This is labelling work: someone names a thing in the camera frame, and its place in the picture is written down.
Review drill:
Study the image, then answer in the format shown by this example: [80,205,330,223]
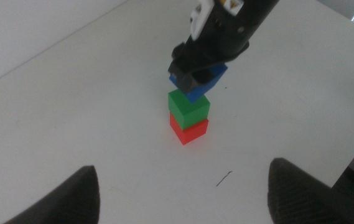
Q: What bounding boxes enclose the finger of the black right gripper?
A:
[167,60,202,95]

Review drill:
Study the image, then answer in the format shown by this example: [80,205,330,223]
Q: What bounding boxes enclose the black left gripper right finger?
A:
[267,157,354,224]

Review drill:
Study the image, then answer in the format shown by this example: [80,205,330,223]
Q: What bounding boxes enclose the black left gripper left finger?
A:
[4,165,101,224]

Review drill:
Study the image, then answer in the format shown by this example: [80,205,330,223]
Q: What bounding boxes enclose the blue cube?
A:
[169,63,229,105]

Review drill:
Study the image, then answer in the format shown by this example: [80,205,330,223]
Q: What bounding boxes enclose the green cube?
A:
[167,89,211,131]

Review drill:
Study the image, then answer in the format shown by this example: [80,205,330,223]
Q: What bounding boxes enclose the red cube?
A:
[169,112,210,146]

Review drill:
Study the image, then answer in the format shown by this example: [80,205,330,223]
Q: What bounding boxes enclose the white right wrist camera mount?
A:
[190,0,215,41]

